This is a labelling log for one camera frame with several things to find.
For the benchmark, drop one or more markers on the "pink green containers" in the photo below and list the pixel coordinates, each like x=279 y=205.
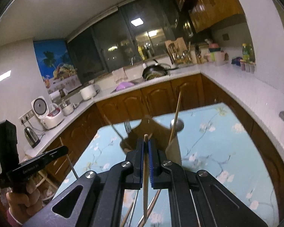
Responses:
x=215 y=55

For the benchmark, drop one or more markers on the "beige hanging towel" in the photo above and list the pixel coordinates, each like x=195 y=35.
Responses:
x=119 y=75

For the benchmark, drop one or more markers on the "dark kitchen window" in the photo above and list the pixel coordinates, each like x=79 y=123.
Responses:
x=136 y=31

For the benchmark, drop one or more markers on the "small white cooker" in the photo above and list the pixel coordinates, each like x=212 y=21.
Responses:
x=66 y=107

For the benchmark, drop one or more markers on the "black wok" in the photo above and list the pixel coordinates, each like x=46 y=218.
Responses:
x=157 y=70

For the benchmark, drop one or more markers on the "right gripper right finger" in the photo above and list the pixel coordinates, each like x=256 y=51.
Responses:
x=197 y=199

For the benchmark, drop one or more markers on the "purple cloth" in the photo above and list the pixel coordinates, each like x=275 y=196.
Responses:
x=124 y=85

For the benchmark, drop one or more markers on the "wooden utensil holder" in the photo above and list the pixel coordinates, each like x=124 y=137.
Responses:
x=156 y=132

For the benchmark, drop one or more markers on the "white round pot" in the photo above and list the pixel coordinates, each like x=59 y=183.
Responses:
x=88 y=92

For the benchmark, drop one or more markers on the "person's left hand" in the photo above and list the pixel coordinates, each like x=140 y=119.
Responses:
x=22 y=206

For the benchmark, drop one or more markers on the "tropical fruit poster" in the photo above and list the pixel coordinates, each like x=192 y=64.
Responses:
x=55 y=66

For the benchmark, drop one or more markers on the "wooden chopstick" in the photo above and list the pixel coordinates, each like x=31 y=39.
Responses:
x=150 y=208
x=172 y=135
x=145 y=178

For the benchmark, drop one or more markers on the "stainless steel fork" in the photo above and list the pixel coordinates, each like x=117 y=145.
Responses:
x=127 y=126

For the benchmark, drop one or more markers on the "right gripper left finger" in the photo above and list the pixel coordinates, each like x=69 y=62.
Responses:
x=94 y=199

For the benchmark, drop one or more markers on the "long steel spoon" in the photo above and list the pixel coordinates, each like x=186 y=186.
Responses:
x=179 y=126

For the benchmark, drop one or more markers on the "steel electric kettle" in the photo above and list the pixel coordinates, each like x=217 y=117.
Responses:
x=31 y=137

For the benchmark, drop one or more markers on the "white rice cooker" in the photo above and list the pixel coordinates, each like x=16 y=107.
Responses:
x=50 y=116

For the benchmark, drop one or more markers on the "counter utensil rack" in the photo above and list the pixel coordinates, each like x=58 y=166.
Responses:
x=178 y=51

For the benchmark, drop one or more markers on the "floral light blue tablecloth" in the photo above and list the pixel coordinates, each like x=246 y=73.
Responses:
x=212 y=139

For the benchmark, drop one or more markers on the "yellow green bottle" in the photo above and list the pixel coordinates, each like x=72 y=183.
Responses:
x=247 y=51

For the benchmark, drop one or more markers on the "wooden upper cabinets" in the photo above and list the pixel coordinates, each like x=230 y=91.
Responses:
x=206 y=13

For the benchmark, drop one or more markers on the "steel chopstick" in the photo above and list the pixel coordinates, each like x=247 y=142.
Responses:
x=132 y=209
x=70 y=163

